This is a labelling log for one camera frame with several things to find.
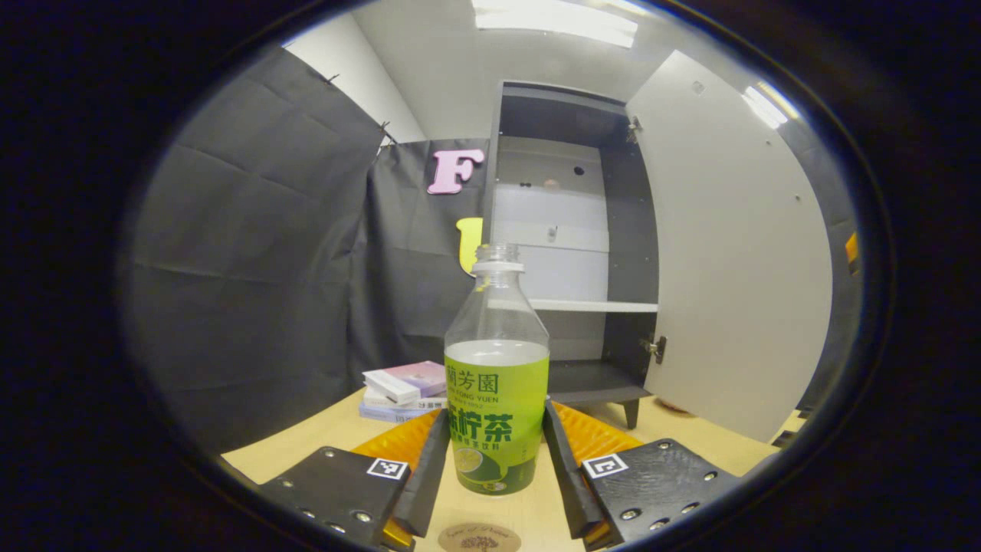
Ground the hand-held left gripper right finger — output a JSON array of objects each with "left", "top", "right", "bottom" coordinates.
[{"left": 543, "top": 399, "right": 740, "bottom": 549}]

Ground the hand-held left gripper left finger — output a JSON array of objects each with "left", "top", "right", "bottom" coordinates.
[{"left": 261, "top": 409, "right": 451, "bottom": 551}]

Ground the round brown coaster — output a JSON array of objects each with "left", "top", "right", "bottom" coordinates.
[{"left": 438, "top": 522, "right": 523, "bottom": 552}]

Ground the green label plastic bottle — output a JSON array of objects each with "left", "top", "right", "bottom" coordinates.
[{"left": 444, "top": 243, "right": 551, "bottom": 496}]

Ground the beige cabinet door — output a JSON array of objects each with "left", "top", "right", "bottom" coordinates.
[{"left": 625, "top": 50, "right": 835, "bottom": 444}]

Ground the blue flat box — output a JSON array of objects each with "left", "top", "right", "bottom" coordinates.
[{"left": 359, "top": 400, "right": 441, "bottom": 424}]

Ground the white flat box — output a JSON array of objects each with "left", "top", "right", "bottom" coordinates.
[{"left": 363, "top": 387, "right": 448, "bottom": 411}]

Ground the small white box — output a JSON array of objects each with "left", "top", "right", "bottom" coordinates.
[{"left": 362, "top": 370, "right": 421, "bottom": 406}]

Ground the black backdrop cloth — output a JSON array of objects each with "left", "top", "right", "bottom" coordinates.
[{"left": 126, "top": 44, "right": 863, "bottom": 453}]

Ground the large ceiling light panel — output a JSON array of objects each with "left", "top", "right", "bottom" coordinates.
[{"left": 471, "top": 0, "right": 638, "bottom": 48}]

